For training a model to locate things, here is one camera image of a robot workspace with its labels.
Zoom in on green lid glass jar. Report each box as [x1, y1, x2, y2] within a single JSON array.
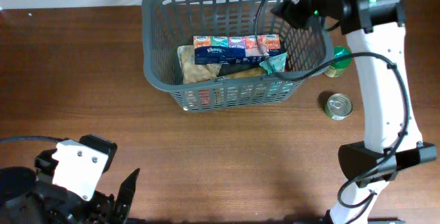
[[324, 46, 352, 78]]

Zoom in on pale green foil packet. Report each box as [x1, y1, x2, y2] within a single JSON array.
[[259, 52, 287, 75]]

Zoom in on orange snack packet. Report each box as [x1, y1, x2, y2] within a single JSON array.
[[213, 67, 267, 108]]

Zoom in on tissue pocket packs bundle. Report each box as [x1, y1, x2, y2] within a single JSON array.
[[193, 34, 283, 65]]

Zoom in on beige grain pouch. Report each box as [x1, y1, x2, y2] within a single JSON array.
[[177, 45, 221, 84]]

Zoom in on grey plastic shopping basket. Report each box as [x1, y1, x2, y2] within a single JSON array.
[[142, 0, 333, 112]]

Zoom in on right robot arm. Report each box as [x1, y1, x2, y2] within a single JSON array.
[[273, 0, 437, 223]]

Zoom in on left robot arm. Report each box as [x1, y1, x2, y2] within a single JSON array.
[[1, 134, 140, 223]]

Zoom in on green label tin can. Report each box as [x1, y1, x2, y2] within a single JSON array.
[[324, 93, 353, 120]]

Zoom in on right black camera cable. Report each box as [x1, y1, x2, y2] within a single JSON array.
[[253, 0, 412, 210]]

